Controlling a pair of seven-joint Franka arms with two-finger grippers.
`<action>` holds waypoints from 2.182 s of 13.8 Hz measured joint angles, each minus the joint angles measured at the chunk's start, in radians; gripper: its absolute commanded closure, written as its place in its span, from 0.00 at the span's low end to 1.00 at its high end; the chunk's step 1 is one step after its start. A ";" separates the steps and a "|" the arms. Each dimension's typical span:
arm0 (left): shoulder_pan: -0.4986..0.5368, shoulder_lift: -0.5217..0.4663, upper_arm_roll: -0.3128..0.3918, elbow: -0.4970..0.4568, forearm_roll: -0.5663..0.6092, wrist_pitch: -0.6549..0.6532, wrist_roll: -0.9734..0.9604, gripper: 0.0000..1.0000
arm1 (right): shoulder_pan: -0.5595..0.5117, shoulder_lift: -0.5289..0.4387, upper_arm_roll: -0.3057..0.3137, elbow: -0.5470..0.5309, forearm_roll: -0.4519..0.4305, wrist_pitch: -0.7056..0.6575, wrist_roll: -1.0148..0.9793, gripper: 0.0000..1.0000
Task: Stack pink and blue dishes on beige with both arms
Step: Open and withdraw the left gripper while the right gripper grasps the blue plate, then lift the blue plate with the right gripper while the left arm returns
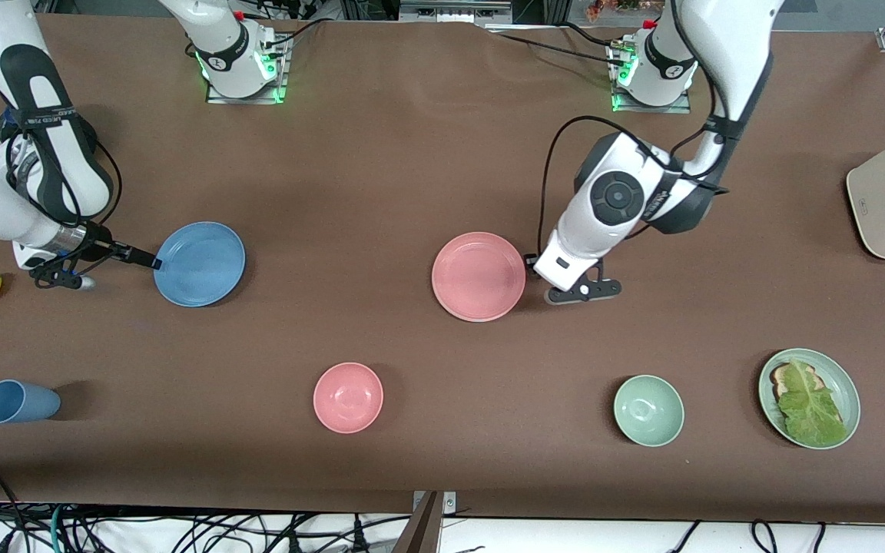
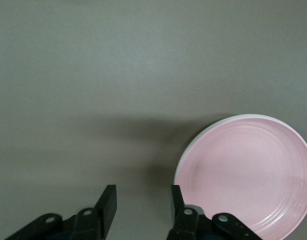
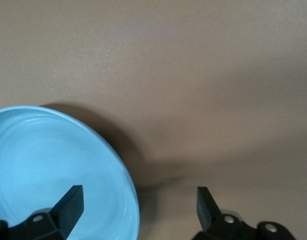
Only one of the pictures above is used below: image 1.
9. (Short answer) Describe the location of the pink plate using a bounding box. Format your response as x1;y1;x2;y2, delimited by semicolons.
432;232;527;323

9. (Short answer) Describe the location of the blue plate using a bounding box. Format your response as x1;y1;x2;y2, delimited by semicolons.
153;221;247;308

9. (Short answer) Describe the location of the glass lid blue knob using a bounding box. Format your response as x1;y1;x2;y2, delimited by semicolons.
0;106;28;147

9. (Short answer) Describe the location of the brown table cloth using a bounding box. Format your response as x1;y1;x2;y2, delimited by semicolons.
0;12;885;525

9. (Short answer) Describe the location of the blue cup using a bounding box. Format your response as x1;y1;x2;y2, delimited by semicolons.
0;379;61;425

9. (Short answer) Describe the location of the mint green bowl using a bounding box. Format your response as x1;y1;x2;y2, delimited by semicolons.
613;374;685;448

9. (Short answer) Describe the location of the pink bowl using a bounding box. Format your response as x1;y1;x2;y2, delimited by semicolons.
313;362;384;435

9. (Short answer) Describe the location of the toasted bread slice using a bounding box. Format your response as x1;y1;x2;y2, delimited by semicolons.
769;363;827;404

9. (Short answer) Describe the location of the colourful toy food pile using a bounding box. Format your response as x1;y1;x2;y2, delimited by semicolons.
585;0;666;20

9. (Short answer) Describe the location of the green lettuce leaf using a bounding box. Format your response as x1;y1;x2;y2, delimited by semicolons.
777;358;849;448

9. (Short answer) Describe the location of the mint green plate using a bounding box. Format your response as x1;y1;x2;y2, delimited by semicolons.
757;348;861;450

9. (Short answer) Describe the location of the black base cable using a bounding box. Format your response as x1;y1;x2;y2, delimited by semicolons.
262;17;336;48
558;22;629;50
489;29;626;67

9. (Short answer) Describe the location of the metal table bracket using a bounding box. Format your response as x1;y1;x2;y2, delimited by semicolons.
412;490;457;517

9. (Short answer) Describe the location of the grey metal frame bar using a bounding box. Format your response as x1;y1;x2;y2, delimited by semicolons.
399;0;512;24

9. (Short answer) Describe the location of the dark slanted post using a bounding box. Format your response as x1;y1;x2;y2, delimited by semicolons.
391;492;443;553

